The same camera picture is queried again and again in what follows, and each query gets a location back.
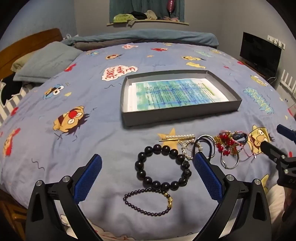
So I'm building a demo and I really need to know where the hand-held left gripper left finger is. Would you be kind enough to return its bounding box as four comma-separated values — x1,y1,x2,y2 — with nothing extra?
25,153,103,241

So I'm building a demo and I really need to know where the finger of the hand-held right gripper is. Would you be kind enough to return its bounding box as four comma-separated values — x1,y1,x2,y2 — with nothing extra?
261,141,290,163
277,125,296,141

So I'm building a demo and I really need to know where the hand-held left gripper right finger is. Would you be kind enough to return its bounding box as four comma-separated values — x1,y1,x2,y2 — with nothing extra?
193,152,272,241

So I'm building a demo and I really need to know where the pink cord bracelet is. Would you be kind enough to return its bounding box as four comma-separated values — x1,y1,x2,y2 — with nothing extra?
236,137,258,161

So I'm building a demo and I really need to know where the silver metal ring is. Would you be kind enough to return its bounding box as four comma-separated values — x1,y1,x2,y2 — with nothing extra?
220,148,240,170

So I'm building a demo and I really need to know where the black hair tie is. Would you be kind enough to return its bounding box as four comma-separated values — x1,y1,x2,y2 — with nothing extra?
194,135,217,160

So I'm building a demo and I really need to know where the red bead gold tassel jewelry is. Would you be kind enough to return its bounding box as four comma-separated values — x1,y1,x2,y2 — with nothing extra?
214,131,238,156

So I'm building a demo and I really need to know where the blue crystal bead bracelet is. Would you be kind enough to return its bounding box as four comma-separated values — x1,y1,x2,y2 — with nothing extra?
232,132,248,145

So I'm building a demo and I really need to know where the white pearl bracelet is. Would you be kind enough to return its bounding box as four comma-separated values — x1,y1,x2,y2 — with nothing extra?
180,141,203,160

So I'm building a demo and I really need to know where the small dark bead bracelet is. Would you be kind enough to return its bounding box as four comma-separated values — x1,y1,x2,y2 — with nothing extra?
123,188,173,215

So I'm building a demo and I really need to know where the gold pearl hair clip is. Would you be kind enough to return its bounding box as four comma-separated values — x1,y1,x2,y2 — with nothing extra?
159,134,196,142

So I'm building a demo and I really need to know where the large black bead bracelet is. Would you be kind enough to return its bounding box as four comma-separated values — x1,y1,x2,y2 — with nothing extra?
135,144,192,191

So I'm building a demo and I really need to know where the grey shallow cardboard box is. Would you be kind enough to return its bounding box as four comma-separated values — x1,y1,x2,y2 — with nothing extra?
120,70,242,127

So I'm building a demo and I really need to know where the blue cartoon printed blanket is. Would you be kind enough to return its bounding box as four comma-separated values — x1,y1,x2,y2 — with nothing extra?
0,42,296,241

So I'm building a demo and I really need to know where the white slatted rack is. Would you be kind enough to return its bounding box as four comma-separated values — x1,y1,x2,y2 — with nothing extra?
280,70,296,98

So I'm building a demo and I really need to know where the black flat screen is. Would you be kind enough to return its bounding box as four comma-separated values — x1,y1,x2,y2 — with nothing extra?
239,32,282,78

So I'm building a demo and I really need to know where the blue-green printed paper sheet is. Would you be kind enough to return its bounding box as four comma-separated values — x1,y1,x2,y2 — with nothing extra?
128,78,230,113

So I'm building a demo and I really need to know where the striped pillow with black print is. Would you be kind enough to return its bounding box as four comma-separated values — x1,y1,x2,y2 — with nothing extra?
0,75,28,127

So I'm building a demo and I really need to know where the grey-blue pillow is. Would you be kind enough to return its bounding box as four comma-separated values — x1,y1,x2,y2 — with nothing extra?
13,41,84,83

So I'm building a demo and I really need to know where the grey folded blanket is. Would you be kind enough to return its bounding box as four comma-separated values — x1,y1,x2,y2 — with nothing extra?
74,41,130,50

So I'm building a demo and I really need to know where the olive pillow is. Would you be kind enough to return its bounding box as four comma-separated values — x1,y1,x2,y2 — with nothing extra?
11,52,35,72

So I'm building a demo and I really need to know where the wooden bed headboard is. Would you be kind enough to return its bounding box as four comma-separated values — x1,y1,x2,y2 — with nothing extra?
0,28,63,79

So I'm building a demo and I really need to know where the teal folded blanket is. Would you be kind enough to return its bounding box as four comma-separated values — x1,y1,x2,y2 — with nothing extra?
62,29,219,49

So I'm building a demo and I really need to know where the green cloth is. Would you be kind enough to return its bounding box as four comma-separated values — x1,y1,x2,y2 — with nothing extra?
113,14,137,24

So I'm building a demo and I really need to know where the window sill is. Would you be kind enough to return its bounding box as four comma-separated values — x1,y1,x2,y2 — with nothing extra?
106,20,189,26

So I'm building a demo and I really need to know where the black cloth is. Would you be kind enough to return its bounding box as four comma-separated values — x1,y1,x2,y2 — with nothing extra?
129,11,147,20

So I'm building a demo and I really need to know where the teal curtain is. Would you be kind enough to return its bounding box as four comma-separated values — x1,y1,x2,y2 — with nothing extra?
109,0,185,22

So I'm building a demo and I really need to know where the wooden bed side rail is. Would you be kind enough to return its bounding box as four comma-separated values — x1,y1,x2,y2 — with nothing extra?
0,189,29,234

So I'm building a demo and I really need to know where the white wall hook rack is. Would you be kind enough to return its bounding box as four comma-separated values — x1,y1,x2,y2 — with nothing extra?
267,35,286,50

